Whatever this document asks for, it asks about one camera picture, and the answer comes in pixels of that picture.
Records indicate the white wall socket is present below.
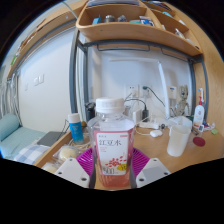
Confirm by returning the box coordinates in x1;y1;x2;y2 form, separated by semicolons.
125;84;138;98
138;83;151;98

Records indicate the white wall-mounted box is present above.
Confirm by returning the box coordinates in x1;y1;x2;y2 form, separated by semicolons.
168;85;178;99

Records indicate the white paper box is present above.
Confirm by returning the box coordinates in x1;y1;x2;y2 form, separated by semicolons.
169;114;193;129

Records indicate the blue checkered blanket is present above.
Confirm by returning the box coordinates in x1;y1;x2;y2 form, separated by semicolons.
13;143;51;166

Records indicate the wooden shelf unit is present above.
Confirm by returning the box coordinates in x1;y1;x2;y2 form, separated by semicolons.
75;0;204;57

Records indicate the white earbud case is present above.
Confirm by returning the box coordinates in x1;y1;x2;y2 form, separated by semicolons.
149;129;164;138

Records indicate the white power strip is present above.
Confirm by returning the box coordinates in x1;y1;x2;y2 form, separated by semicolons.
138;121;160;130

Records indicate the white pump bottle red nozzle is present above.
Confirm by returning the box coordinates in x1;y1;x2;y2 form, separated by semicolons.
192;96;206;129

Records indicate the striped grey curtain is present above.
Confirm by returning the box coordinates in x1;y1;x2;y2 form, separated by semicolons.
0;79;19;118

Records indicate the teal bed mattress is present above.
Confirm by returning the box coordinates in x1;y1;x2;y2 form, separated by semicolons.
0;125;46;159

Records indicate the pink drink bottle white cap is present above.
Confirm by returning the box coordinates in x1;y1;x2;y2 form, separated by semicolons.
87;96;136;188

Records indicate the blue tube white cap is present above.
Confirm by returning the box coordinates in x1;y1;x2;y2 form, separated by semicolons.
67;112;84;145

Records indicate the white wall switch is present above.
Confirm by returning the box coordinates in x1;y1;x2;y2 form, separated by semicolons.
33;73;45;87

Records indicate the teal pillow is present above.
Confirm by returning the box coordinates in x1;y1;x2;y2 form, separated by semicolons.
0;113;22;143

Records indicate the white plastic cup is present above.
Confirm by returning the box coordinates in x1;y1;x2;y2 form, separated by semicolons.
166;124;192;158

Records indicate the flat round red coaster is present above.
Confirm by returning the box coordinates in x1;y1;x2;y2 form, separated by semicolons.
192;136;206;147

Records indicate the black charger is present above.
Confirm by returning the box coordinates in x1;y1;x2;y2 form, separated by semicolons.
141;106;150;122

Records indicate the white charger block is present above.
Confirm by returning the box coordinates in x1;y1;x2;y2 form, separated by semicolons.
132;108;143;124

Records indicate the grey tablet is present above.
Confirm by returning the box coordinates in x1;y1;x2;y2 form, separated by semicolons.
36;130;66;148

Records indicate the grey metal desk frame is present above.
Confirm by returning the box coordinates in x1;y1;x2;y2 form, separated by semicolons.
68;28;209;124

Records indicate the wrapped bread bun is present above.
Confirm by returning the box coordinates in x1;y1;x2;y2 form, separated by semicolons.
58;145;80;162
41;160;63;174

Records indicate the dark green cable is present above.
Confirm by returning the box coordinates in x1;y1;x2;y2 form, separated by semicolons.
142;85;167;108

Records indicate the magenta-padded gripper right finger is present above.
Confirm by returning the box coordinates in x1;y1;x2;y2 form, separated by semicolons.
128;148;172;189

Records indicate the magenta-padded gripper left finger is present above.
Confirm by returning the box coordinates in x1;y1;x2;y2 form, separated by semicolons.
54;148;98;190

